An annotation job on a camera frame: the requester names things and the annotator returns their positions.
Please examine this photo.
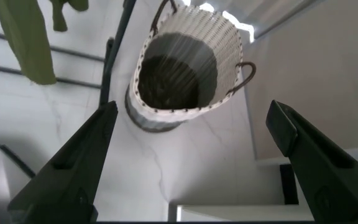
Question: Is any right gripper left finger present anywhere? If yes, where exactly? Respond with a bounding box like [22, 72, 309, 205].
[7, 100, 119, 223]

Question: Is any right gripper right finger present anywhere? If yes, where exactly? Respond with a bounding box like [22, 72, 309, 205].
[265, 99, 358, 223]

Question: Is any green printed shirt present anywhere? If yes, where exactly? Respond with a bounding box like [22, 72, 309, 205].
[0, 0, 90, 86]

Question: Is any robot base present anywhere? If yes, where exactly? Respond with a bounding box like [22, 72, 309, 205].
[0, 142, 358, 223]

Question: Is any black clothes rack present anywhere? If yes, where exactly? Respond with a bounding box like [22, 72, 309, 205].
[0, 0, 138, 107]

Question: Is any white laundry basket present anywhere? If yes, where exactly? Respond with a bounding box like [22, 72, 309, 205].
[124, 0, 257, 134]

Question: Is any white curtain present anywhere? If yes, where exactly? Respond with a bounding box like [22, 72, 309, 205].
[178, 0, 311, 40]

